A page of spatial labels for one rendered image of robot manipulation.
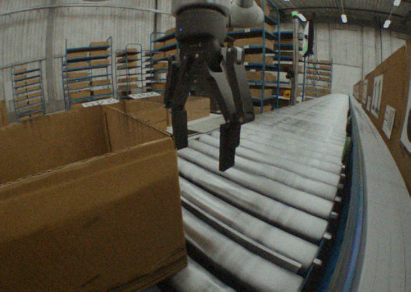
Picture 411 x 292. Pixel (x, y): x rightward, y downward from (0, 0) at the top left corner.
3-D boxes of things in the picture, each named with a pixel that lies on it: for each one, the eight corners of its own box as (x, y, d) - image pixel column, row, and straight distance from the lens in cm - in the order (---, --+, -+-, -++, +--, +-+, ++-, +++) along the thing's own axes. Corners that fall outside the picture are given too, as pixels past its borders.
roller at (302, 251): (140, 170, 58) (148, 156, 58) (312, 275, 34) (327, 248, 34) (128, 163, 56) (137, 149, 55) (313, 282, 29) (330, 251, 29)
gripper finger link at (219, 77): (210, 58, 29) (217, 52, 28) (241, 124, 26) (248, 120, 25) (191, 56, 26) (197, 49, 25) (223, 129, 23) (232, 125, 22)
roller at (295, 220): (158, 143, 59) (147, 153, 57) (339, 219, 35) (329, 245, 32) (165, 154, 61) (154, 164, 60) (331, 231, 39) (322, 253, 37)
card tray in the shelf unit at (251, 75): (232, 79, 231) (232, 70, 231) (246, 79, 255) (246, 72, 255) (260, 80, 208) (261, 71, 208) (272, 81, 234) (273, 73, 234)
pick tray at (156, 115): (127, 118, 107) (126, 101, 106) (168, 130, 75) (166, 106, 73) (80, 129, 99) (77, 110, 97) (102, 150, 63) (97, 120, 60)
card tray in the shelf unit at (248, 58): (232, 63, 230) (232, 55, 231) (245, 65, 256) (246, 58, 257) (262, 63, 210) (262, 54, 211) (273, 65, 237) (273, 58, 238)
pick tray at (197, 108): (166, 108, 126) (166, 94, 125) (210, 116, 99) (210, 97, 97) (130, 116, 111) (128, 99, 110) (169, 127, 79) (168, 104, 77)
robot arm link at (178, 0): (201, 0, 37) (201, 29, 35) (159, -12, 32) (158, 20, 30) (242, -12, 32) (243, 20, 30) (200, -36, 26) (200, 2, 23)
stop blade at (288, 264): (138, 187, 57) (133, 160, 52) (282, 290, 35) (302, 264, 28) (137, 187, 57) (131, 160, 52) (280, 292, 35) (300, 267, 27)
